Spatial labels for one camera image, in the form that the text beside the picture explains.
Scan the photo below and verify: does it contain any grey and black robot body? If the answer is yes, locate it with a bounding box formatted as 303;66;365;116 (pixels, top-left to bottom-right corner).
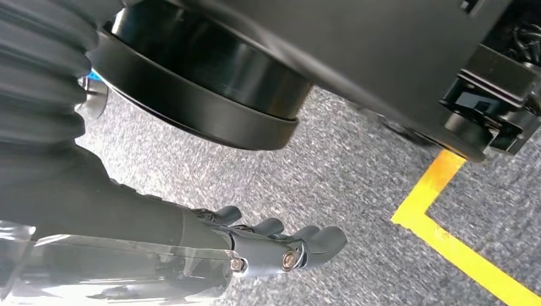
91;0;541;163

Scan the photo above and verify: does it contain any yellow floor tape square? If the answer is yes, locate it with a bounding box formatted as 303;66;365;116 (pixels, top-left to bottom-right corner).
390;149;541;306

